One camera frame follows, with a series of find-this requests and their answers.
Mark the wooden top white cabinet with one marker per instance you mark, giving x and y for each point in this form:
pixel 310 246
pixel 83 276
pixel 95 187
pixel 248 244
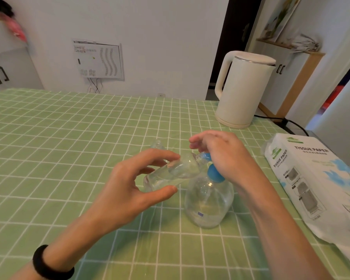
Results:
pixel 13 68

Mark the small clear plastic bottle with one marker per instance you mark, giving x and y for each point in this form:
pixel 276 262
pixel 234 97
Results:
pixel 173 173
pixel 157 144

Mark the person's left hand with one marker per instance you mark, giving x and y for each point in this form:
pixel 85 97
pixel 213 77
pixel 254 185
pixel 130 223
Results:
pixel 122 198

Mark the crumpled grey paper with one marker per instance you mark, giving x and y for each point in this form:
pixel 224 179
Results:
pixel 305 43

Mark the white door wooden side cabinet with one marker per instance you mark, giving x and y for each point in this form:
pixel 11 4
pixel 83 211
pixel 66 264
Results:
pixel 281 83

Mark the cream electric kettle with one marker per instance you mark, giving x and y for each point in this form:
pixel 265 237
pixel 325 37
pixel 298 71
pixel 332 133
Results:
pixel 242 90

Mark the large clear bottle blue pump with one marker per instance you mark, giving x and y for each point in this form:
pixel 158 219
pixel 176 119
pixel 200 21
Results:
pixel 208 202

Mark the white tissue paper pack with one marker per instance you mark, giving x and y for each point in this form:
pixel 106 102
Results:
pixel 307 179

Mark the person's right hand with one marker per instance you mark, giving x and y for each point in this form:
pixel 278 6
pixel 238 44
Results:
pixel 233 158

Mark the white wall panel cover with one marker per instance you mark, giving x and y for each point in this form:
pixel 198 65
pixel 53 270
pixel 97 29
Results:
pixel 99 59

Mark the pink hanging item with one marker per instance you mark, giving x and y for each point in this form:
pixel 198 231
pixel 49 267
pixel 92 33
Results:
pixel 17 27

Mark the leaning framed picture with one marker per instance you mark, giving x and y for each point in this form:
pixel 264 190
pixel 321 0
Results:
pixel 280 17

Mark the black wrist band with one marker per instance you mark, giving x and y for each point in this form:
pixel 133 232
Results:
pixel 48 265

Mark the person's right forearm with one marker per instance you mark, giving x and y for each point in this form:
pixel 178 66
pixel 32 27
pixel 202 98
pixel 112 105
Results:
pixel 290 237

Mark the person's left forearm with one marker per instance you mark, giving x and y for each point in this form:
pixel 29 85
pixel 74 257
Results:
pixel 61 253

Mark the green checked tablecloth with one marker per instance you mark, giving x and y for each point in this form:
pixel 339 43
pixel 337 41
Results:
pixel 46 172

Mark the red object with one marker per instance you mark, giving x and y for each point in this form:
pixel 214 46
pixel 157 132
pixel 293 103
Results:
pixel 332 97

